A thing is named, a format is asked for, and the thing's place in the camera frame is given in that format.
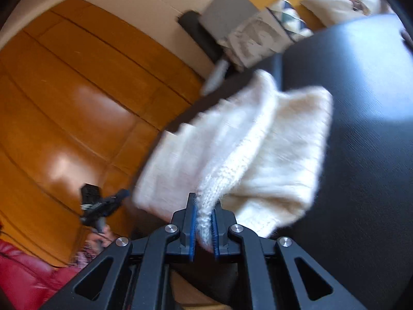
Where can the deer print pillow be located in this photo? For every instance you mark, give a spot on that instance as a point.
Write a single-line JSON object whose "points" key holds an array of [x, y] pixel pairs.
{"points": [[335, 3]]}

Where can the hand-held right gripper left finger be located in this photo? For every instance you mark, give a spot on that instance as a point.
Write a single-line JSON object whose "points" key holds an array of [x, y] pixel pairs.
{"points": [[193, 232]]}

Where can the wooden panelled wardrobe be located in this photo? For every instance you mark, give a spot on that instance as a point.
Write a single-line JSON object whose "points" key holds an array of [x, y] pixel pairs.
{"points": [[80, 103]]}

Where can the person's left hand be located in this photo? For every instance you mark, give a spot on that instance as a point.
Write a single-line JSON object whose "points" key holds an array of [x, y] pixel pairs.
{"points": [[101, 239]]}

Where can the red leather sofa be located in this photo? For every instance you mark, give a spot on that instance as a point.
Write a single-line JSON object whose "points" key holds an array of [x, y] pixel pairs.
{"points": [[25, 271]]}

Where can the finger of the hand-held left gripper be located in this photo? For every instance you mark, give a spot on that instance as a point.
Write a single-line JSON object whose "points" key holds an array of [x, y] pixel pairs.
{"points": [[117, 198]]}

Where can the person's left forearm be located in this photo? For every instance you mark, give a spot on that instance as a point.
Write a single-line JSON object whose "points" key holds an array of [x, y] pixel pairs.
{"points": [[85, 255]]}

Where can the grey yellow blue sofa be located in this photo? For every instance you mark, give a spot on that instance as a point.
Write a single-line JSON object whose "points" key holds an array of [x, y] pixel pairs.
{"points": [[226, 9]]}

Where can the white knit sweater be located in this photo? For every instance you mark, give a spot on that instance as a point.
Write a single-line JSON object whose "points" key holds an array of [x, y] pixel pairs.
{"points": [[258, 142]]}

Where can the black leather massage table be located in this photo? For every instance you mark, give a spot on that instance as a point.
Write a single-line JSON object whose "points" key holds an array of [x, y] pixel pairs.
{"points": [[355, 168]]}

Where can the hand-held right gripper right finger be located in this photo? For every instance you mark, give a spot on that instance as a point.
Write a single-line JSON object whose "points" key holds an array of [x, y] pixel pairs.
{"points": [[215, 235]]}

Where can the tiger print pillow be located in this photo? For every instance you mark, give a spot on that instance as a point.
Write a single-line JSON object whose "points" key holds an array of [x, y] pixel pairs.
{"points": [[255, 35]]}

